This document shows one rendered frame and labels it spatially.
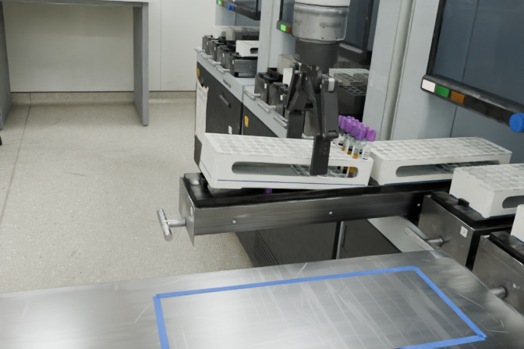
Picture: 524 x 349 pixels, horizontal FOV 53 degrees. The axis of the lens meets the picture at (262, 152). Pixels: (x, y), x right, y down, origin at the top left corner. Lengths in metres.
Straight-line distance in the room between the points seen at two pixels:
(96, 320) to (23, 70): 3.89
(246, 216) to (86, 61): 3.60
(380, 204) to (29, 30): 3.67
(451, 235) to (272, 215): 0.31
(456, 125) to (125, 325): 0.85
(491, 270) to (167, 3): 3.78
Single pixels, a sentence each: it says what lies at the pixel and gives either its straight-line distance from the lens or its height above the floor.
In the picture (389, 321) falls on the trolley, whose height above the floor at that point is 0.82.
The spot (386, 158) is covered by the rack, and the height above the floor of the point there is 0.87.
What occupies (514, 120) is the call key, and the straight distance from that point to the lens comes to 0.92.
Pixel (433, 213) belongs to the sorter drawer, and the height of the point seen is 0.79.
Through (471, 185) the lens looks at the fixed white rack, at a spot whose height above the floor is 0.85.
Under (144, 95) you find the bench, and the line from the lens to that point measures 3.81.
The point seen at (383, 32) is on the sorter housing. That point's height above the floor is 1.05.
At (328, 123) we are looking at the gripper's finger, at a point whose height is 0.95.
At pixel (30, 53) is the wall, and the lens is 4.40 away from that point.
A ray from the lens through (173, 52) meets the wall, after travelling 4.45.
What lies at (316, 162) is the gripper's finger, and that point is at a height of 0.87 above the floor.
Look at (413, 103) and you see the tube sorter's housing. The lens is 1.19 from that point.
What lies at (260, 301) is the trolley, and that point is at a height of 0.82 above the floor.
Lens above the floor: 1.19
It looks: 20 degrees down
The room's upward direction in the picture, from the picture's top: 4 degrees clockwise
